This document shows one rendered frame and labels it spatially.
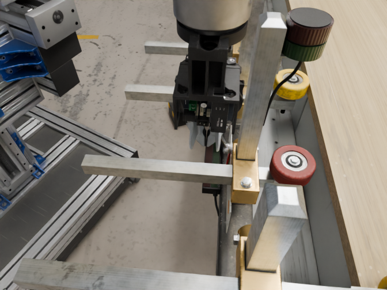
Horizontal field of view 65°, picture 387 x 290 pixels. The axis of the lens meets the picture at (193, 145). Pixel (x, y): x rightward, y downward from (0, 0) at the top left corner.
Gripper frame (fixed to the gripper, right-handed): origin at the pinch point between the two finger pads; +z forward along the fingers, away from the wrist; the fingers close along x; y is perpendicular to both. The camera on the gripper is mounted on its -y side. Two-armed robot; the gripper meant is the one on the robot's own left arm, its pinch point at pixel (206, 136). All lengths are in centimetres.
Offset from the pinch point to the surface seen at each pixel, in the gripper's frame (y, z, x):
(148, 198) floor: -45, 101, -30
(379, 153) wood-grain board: -8.8, 10.5, 32.9
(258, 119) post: -6.8, 2.3, 8.5
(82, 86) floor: -129, 101, -94
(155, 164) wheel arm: -4.3, 14.7, -10.1
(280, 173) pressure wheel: -1.7, 10.3, 13.7
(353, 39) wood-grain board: -50, 11, 37
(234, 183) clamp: -0.8, 13.6, 5.8
